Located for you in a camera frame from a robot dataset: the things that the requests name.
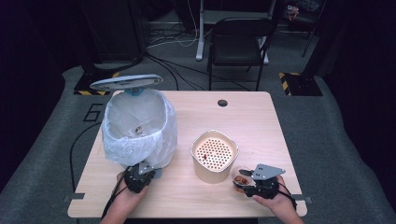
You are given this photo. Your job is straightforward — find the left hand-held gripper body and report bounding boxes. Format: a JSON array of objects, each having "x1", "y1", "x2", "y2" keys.
[{"x1": 123, "y1": 161, "x2": 157, "y2": 194}]

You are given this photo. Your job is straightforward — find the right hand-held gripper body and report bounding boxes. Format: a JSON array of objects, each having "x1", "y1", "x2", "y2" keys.
[{"x1": 243, "y1": 163, "x2": 287, "y2": 201}]

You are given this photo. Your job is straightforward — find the red food leftovers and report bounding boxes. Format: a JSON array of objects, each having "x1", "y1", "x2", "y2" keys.
[{"x1": 234, "y1": 175, "x2": 250, "y2": 187}]

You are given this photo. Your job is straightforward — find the clear plastic cup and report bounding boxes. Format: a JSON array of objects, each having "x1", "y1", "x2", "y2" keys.
[{"x1": 232, "y1": 166, "x2": 256, "y2": 194}]

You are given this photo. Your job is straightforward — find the white plastic bin liner bag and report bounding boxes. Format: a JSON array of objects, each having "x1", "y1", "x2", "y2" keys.
[{"x1": 101, "y1": 88, "x2": 178, "y2": 170}]

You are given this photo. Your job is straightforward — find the beige perforated strainer container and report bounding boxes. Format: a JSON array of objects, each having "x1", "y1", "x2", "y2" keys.
[{"x1": 190, "y1": 129, "x2": 240, "y2": 185}]

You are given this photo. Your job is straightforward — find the white grey-blue pedal trash bin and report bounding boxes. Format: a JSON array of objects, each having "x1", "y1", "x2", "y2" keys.
[{"x1": 89, "y1": 74, "x2": 178, "y2": 181}]

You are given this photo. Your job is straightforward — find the person's left hand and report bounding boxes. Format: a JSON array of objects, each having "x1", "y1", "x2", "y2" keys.
[{"x1": 112, "y1": 171, "x2": 149, "y2": 214}]

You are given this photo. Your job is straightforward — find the person's right hand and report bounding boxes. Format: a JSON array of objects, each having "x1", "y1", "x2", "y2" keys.
[{"x1": 251, "y1": 175, "x2": 297, "y2": 217}]

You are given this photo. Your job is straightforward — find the grey tape strip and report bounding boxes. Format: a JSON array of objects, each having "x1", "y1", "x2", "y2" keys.
[
  {"x1": 63, "y1": 192, "x2": 86, "y2": 203},
  {"x1": 292, "y1": 194, "x2": 314, "y2": 205}
]

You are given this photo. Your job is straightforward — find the black stand base striped edge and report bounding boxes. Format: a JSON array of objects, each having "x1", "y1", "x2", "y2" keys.
[
  {"x1": 73, "y1": 71, "x2": 120, "y2": 96},
  {"x1": 278, "y1": 72, "x2": 324, "y2": 97}
]

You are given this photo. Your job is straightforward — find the black folding chair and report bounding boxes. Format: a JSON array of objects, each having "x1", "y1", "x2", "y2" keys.
[{"x1": 206, "y1": 17, "x2": 277, "y2": 91}]

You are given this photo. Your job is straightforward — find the black stand leg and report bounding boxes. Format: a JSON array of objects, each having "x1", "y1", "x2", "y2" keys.
[{"x1": 301, "y1": 17, "x2": 323, "y2": 59}]

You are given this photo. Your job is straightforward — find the dark cabinet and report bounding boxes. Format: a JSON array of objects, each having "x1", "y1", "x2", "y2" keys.
[{"x1": 78, "y1": 0, "x2": 148, "y2": 64}]

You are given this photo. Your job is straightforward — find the right hand-held gripper cable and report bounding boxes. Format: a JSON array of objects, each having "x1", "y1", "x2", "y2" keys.
[{"x1": 276, "y1": 181, "x2": 299, "y2": 212}]

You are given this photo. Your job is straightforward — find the hand-held gripper cable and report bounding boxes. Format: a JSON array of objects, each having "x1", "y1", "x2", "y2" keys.
[
  {"x1": 276, "y1": 181, "x2": 299, "y2": 212},
  {"x1": 101, "y1": 166, "x2": 132, "y2": 219}
]

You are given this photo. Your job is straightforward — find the left hand-held gripper cable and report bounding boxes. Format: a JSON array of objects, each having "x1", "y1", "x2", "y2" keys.
[{"x1": 101, "y1": 166, "x2": 132, "y2": 219}]

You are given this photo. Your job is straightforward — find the bundle of black floor cables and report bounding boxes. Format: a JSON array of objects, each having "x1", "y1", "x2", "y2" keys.
[{"x1": 144, "y1": 51, "x2": 250, "y2": 91}]

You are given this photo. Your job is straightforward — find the white desk frame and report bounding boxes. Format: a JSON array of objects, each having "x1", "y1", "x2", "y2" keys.
[{"x1": 195, "y1": 0, "x2": 277, "y2": 65}]

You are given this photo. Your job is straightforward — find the white floor cable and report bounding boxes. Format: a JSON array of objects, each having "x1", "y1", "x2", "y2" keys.
[{"x1": 146, "y1": 0, "x2": 200, "y2": 49}]

